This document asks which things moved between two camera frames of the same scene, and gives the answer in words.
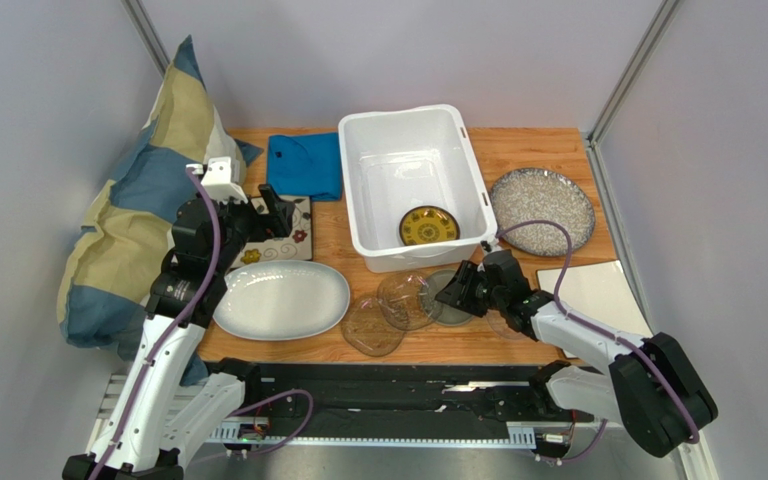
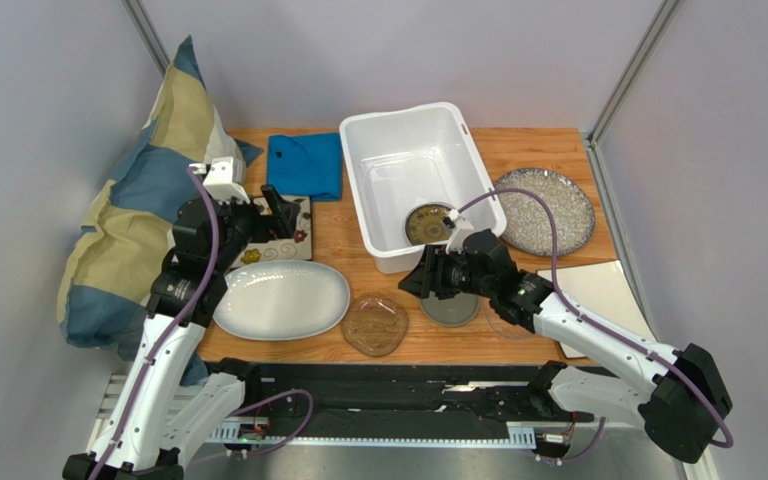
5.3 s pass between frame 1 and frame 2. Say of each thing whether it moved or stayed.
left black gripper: stayed
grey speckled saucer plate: stayed
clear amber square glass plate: stayed
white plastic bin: moved
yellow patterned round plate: stayed
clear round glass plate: moved
